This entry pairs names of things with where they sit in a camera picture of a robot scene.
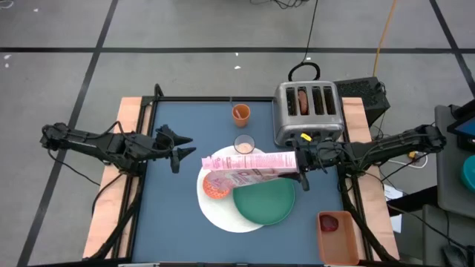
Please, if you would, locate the black perforated equipment box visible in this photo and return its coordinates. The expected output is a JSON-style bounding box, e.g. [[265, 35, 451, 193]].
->
[[333, 76, 391, 127]]

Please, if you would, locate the round cream woven placemat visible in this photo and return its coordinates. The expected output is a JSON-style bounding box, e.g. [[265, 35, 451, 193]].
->
[[196, 145, 298, 234]]

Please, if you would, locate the grey side cabinet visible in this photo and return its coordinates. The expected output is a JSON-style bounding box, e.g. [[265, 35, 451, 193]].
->
[[422, 103, 475, 267]]

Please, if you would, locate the clear drinking glass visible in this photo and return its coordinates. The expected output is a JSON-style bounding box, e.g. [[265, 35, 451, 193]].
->
[[233, 133, 256, 155]]

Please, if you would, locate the light wooden side board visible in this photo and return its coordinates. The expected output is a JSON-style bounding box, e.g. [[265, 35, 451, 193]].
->
[[83, 96, 154, 260], [341, 96, 400, 260]]

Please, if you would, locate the white paper sheet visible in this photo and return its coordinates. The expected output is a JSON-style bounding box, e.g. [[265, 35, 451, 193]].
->
[[383, 183, 404, 234]]

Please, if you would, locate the orange plastic cup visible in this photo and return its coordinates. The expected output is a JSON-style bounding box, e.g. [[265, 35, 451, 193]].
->
[[232, 103, 252, 128]]

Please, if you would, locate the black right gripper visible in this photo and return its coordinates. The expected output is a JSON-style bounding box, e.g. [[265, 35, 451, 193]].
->
[[278, 140, 353, 192]]

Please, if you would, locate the black tablet screen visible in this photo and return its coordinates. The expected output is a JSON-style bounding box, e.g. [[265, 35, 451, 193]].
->
[[447, 99, 475, 151]]

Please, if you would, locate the orange rectangular tray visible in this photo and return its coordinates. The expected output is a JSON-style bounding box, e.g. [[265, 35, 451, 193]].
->
[[316, 210, 360, 266]]

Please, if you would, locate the black metal table frame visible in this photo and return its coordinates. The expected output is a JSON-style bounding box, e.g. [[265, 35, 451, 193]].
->
[[83, 83, 394, 267]]

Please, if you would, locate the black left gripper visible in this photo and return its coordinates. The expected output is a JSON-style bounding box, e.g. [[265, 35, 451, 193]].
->
[[120, 125, 197, 174]]

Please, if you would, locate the dark red food piece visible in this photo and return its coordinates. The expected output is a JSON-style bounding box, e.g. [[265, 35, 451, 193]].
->
[[319, 214, 339, 233]]

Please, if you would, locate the yellow hanging cable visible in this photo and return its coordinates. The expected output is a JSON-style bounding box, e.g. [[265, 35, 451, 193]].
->
[[372, 0, 399, 78]]

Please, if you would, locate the silver spoon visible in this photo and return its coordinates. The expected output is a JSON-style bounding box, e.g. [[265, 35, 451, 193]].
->
[[229, 96, 243, 119]]

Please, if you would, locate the reddish brown toast piece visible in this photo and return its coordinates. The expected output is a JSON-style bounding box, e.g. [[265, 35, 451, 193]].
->
[[298, 90, 309, 115]]

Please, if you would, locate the black toaster cord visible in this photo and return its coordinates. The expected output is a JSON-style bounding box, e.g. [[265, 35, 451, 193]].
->
[[288, 0, 321, 82]]

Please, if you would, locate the silver four-slot toaster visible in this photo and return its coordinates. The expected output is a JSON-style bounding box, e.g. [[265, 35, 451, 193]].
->
[[273, 80, 345, 148]]

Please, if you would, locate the teal plate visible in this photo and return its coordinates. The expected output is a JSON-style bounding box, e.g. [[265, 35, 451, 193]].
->
[[232, 177, 296, 226]]

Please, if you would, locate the teal round object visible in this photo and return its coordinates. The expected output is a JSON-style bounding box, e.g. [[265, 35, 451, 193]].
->
[[461, 154, 475, 194]]

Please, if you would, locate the pink strawberry yogurt cereal box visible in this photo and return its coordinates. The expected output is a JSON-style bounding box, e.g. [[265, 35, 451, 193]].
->
[[201, 151, 298, 191]]

